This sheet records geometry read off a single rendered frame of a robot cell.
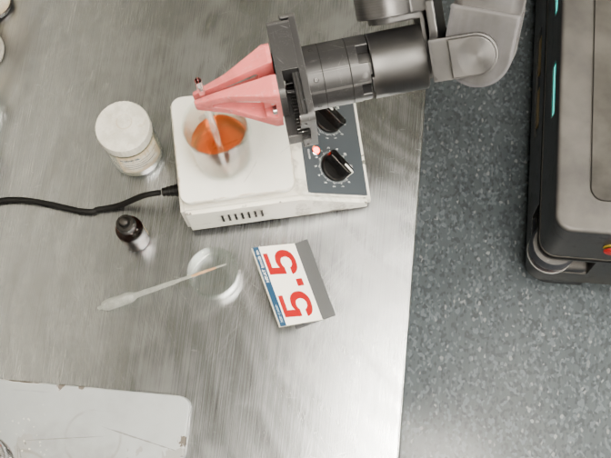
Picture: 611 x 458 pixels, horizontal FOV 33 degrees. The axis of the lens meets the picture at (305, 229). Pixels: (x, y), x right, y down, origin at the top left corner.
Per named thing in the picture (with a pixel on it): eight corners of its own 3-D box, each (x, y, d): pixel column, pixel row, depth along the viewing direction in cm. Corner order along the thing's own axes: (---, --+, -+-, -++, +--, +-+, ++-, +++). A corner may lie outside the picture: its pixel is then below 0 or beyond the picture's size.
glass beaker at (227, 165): (184, 173, 108) (170, 143, 100) (207, 119, 110) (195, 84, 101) (246, 194, 107) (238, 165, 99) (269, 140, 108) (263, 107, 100)
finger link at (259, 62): (196, 134, 86) (307, 112, 87) (183, 56, 89) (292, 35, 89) (207, 163, 93) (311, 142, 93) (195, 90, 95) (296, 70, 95)
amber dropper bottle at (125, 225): (146, 253, 114) (134, 235, 108) (120, 250, 115) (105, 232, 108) (152, 228, 115) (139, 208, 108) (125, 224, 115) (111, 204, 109)
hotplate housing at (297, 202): (354, 101, 118) (354, 70, 111) (371, 210, 115) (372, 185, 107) (160, 128, 119) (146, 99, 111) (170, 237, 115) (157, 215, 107)
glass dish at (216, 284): (215, 311, 112) (213, 306, 110) (179, 278, 113) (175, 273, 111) (251, 274, 113) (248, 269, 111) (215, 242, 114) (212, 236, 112)
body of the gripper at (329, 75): (294, 121, 87) (381, 104, 87) (272, 14, 90) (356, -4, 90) (298, 150, 93) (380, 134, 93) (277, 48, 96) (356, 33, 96)
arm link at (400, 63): (445, 89, 89) (434, 82, 95) (433, 8, 87) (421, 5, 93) (365, 104, 89) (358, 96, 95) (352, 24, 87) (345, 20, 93)
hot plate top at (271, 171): (283, 85, 111) (282, 82, 110) (296, 191, 107) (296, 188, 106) (170, 101, 111) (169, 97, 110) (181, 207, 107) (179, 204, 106)
